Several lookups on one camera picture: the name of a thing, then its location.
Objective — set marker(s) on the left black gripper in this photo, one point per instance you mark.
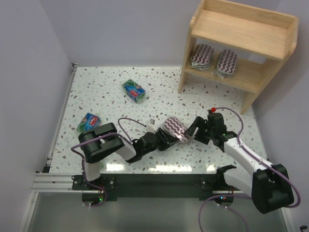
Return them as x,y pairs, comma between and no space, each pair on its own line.
163,139

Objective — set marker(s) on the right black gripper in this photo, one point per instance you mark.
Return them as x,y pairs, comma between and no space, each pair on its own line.
203,130

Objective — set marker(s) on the purple zigzag sponge pack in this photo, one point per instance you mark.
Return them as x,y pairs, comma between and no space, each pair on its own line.
226,63
176,128
201,59

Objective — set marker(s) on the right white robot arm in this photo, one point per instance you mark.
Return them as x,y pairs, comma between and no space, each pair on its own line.
265,183

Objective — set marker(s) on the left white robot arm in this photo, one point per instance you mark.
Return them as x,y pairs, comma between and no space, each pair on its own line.
102,141

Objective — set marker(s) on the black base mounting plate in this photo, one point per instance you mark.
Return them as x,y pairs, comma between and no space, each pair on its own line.
149,186

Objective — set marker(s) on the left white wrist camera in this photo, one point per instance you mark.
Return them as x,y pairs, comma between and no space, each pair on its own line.
150,127

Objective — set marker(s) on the aluminium frame rail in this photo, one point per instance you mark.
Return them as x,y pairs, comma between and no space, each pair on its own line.
50,152

